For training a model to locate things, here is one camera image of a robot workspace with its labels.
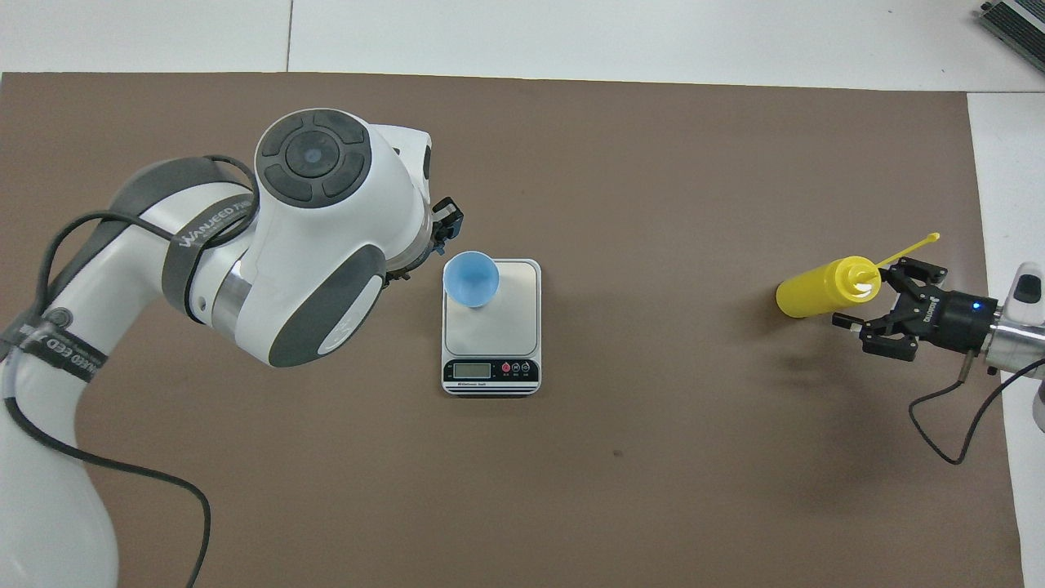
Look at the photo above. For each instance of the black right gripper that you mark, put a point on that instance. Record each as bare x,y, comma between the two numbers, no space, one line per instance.
959,322

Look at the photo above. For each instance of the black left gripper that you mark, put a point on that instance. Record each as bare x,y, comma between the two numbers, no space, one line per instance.
438,237

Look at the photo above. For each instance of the yellow squeeze bottle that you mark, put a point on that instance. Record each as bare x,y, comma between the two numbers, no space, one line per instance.
816,290

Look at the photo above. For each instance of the silver digital kitchen scale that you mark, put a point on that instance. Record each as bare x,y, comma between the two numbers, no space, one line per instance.
490,359

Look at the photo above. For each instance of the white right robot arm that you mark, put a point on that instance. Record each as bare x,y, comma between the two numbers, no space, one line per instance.
1024,343

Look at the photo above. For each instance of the brown paper mat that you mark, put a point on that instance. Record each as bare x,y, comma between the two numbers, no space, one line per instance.
653,490

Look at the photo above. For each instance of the grey ribbed metal device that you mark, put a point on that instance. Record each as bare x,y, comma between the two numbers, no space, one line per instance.
1020,20

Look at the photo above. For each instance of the light blue plastic cup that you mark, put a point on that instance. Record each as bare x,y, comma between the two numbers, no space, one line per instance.
471,278

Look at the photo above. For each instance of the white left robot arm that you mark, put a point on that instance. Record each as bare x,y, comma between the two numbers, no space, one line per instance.
326,245

